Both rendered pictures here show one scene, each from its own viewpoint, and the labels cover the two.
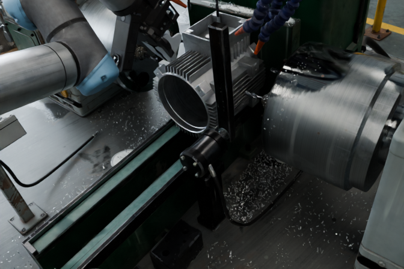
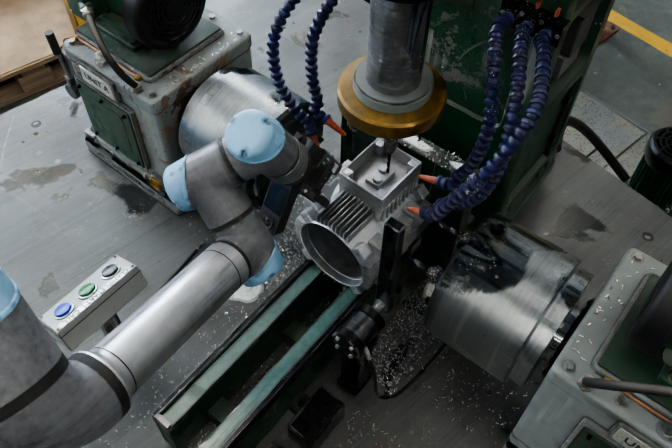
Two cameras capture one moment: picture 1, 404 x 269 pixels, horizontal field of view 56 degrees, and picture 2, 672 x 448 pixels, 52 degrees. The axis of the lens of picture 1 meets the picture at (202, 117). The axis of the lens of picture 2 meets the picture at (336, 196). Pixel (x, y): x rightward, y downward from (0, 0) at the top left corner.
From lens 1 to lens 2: 0.58 m
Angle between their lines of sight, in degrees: 12
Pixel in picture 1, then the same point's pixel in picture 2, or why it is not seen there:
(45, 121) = (126, 216)
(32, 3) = (200, 195)
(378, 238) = (529, 433)
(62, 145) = (156, 258)
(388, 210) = (540, 416)
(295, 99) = (465, 297)
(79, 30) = (249, 225)
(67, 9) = (237, 202)
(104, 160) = not seen: hidden behind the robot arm
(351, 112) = (519, 324)
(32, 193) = not seen: hidden behind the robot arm
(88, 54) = (258, 253)
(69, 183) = not seen: hidden behind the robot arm
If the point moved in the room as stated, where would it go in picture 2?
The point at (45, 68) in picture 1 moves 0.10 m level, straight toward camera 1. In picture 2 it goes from (226, 286) to (256, 343)
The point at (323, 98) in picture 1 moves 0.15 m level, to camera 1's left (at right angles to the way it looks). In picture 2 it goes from (493, 303) to (401, 310)
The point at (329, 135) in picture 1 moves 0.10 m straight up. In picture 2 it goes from (495, 340) to (508, 310)
